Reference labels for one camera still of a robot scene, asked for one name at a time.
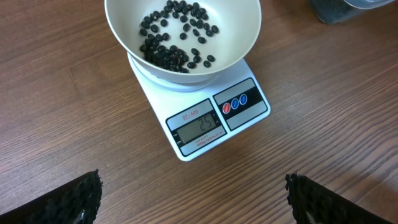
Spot white digital kitchen scale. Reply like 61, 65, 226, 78
128, 55, 271, 161

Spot black beans in bowl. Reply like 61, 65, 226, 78
139, 1, 220, 73

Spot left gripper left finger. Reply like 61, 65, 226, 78
1, 169, 103, 224

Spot white round bowl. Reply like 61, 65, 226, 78
104, 0, 262, 83

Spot clear plastic container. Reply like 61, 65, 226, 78
308, 0, 395, 24

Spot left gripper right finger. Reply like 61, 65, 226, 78
285, 173, 391, 224

